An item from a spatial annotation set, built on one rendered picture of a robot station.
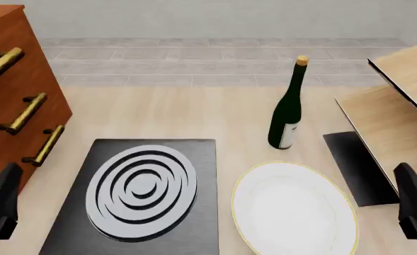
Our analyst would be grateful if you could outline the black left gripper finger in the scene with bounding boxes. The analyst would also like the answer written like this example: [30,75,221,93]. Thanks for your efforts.
[0,161,24,217]

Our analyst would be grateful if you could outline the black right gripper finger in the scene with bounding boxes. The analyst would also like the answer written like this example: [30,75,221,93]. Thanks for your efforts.
[392,161,417,220]

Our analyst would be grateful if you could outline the white plate yellow rim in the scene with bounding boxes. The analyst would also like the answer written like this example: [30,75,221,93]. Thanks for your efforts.
[231,159,360,255]

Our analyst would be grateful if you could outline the black stove plate grey rings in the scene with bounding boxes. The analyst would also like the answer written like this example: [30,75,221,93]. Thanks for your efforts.
[38,138,221,255]

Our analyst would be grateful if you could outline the pale wooden shelf unit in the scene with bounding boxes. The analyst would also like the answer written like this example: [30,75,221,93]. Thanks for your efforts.
[333,39,417,199]

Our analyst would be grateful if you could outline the red-brown wooden cabinet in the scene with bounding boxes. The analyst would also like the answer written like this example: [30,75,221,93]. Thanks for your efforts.
[0,4,74,194]

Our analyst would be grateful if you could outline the dark green corked wine bottle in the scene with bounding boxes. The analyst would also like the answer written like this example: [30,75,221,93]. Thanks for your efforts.
[267,55,310,151]

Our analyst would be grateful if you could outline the large brass cabinet handle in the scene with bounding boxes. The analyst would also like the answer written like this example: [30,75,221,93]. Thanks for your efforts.
[0,47,25,90]

